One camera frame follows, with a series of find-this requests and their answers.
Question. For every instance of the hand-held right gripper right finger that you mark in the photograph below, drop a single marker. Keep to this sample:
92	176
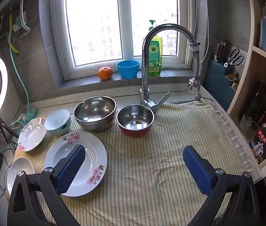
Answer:
197	169

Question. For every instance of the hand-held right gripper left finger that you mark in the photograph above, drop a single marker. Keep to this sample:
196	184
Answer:
73	167

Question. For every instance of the large floral white plate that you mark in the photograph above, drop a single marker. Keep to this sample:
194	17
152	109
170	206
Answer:
94	153

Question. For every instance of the light blue ceramic bowl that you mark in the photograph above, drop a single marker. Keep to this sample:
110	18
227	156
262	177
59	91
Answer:
57	121

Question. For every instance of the small floral white plate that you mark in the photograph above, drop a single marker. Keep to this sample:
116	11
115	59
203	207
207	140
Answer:
31	134

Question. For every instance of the large stainless steel bowl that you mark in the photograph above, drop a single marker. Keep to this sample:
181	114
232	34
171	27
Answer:
93	108

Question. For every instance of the red steel bowl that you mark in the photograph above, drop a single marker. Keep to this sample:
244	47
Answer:
135	120

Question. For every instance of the yellow striped cloth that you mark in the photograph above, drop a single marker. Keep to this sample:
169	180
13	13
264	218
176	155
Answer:
159	169

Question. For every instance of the clear drinking glasses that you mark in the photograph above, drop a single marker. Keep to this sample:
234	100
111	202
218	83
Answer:
246	122

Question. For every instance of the small grey countertop fitting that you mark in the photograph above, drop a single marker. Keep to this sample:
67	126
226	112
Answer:
197	97

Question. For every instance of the red and black box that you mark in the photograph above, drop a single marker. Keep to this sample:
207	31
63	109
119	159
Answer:
263	139

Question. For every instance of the black tripod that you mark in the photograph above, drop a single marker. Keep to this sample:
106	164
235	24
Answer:
4	128

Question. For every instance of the blue knife block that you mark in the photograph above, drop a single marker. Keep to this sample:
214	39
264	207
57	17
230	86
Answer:
217	80

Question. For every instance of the dark glass bottle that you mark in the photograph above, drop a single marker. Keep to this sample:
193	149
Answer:
259	98

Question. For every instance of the orange tangerine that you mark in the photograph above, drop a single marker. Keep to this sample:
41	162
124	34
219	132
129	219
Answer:
105	73

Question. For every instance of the blue ribbed plastic cup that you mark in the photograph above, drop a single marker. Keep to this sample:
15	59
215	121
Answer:
127	70

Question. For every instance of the wooden shelf unit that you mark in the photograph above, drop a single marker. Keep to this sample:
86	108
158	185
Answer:
248	70

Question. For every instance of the green dish soap bottle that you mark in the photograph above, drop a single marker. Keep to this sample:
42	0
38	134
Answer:
155	61

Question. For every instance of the chrome kitchen faucet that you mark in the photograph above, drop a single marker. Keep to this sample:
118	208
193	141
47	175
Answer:
144	51

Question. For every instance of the white framed window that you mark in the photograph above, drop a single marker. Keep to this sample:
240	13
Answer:
95	28

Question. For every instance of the flexible metal pipe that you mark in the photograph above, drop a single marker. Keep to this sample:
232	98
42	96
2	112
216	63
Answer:
22	11

